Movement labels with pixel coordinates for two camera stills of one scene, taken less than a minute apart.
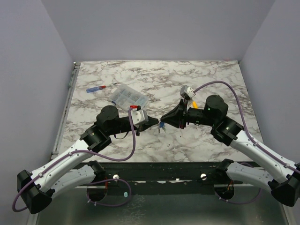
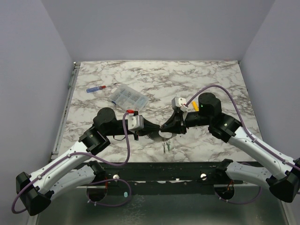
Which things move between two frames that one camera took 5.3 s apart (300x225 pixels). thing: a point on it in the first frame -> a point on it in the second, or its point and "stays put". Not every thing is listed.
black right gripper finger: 175,121 -> 175,129
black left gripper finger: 151,119 -> 150,125
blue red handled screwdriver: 90,89 stays put
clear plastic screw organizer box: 125,95 stays put
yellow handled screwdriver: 194,105 stays put
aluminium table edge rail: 65,111 stays put
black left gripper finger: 149,125 -> 151,131
